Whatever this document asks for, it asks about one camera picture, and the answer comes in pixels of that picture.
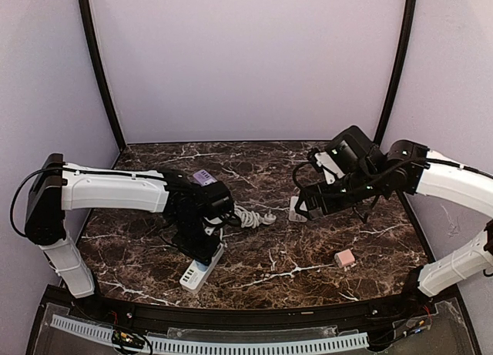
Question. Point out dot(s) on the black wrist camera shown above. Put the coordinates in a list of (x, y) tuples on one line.
[(214, 201), (348, 148)]

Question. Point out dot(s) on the black front table rail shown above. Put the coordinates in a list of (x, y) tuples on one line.
[(375, 316)]

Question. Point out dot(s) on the black frame post left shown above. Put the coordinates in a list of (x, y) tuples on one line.
[(99, 73)]

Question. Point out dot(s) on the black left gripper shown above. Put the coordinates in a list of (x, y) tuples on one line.
[(208, 251)]

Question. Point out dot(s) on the purple power strip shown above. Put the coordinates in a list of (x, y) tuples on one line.
[(203, 177)]

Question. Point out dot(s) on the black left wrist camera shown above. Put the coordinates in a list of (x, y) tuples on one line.
[(214, 201)]

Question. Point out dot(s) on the white slotted cable duct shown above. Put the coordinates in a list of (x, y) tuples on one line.
[(209, 342)]

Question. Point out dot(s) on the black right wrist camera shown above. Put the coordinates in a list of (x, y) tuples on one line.
[(348, 148)]

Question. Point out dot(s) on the pink plug adapter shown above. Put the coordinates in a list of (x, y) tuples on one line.
[(344, 258)]

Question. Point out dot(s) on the white cube socket adapter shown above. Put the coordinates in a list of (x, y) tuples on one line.
[(293, 215)]

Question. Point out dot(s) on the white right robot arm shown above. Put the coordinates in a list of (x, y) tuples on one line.
[(462, 193)]

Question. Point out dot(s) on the white power strip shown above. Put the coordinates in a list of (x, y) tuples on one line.
[(197, 273)]

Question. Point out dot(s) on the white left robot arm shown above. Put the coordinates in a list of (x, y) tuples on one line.
[(42, 199)]

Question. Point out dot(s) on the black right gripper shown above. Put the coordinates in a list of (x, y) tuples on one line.
[(305, 199)]

